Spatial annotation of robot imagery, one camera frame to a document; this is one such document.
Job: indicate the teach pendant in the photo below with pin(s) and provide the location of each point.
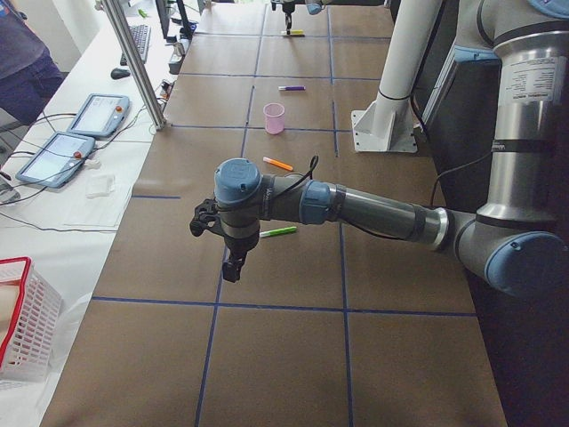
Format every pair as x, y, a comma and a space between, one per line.
100, 115
56, 162

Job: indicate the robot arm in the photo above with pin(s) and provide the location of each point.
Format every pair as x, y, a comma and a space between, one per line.
495, 155
314, 7

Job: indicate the white pillar with base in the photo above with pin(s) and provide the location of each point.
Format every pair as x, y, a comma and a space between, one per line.
387, 124

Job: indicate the green highlighter pen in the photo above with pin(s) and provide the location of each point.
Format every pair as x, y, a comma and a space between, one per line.
278, 232

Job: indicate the white folded cloth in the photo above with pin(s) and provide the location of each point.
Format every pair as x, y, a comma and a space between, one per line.
100, 185

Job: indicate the orange highlighter pen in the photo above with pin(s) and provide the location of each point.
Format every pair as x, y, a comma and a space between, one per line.
277, 163

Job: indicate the person in blue clothes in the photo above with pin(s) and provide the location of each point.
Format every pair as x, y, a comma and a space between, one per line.
29, 76

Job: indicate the black computer mouse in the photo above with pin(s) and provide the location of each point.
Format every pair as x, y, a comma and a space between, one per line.
119, 73

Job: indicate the black keyboard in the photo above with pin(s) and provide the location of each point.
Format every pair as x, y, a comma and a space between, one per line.
141, 35

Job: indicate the yellow highlighter pen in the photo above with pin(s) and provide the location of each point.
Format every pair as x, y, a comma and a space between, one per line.
293, 33

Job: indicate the red white plastic basket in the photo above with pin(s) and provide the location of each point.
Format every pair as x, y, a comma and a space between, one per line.
30, 308

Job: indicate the purple highlighter pen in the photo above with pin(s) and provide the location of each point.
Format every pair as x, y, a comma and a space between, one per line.
291, 88

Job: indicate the aluminium frame post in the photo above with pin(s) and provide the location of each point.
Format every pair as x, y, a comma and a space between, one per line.
120, 25

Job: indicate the upper teach pendant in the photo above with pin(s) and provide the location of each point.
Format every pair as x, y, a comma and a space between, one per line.
100, 115

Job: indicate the lower teach pendant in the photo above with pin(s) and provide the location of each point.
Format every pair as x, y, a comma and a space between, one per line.
56, 162

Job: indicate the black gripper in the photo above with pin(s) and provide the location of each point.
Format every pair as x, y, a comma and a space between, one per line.
239, 245
287, 9

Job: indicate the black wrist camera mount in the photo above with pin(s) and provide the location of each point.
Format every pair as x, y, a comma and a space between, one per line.
206, 218

